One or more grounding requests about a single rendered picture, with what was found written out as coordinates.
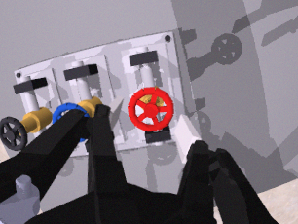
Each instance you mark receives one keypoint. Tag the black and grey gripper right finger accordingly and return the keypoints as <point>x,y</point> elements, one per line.
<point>236,200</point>

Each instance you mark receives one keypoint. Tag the grey metal mounting plate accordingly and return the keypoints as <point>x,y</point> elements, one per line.
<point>118,78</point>

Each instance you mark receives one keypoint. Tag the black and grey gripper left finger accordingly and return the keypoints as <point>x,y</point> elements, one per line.
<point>26,177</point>

